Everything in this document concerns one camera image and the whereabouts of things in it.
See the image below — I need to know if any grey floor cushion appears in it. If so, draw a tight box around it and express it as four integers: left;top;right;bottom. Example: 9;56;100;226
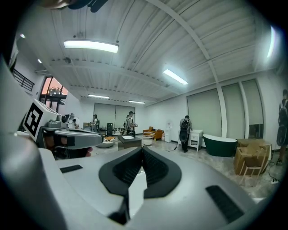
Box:
96;136;118;149

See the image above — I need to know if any light wooden chair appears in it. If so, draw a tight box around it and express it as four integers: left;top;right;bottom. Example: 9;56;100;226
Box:
239;143;272;187

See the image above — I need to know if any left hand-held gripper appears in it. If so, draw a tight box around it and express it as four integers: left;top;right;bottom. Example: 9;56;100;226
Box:
22;98;104;159

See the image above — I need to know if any grey window blind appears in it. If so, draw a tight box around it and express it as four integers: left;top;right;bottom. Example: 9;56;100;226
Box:
186;88;222;138
115;105;135;129
221;83;246;139
241;79;264;126
94;103;117;129

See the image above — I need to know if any white bathroom cabinet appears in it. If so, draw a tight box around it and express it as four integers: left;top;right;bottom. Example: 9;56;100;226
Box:
189;129;203;152

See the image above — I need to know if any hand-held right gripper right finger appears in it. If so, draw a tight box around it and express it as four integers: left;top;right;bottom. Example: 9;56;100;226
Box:
129;146;257;230

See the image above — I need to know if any black balcony railing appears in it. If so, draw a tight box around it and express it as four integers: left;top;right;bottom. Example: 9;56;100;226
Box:
12;68;36;92

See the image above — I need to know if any white water dispenser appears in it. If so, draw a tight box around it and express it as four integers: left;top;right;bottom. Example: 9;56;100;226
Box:
164;123;173;143

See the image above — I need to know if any cardboard box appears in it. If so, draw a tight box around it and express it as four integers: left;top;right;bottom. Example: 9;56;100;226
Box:
233;138;272;176

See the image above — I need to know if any dark green bathtub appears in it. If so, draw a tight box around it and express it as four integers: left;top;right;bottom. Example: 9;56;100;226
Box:
202;133;238;157

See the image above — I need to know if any dark coffee table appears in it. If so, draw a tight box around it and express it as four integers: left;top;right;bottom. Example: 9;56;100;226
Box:
117;135;143;151

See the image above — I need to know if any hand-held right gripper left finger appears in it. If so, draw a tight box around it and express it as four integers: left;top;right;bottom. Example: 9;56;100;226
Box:
38;146;144;230

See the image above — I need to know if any round white side table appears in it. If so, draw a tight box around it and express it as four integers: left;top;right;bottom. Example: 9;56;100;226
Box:
142;133;154;147

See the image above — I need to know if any orange armchair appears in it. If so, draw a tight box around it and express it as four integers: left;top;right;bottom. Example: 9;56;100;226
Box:
143;126;164;142

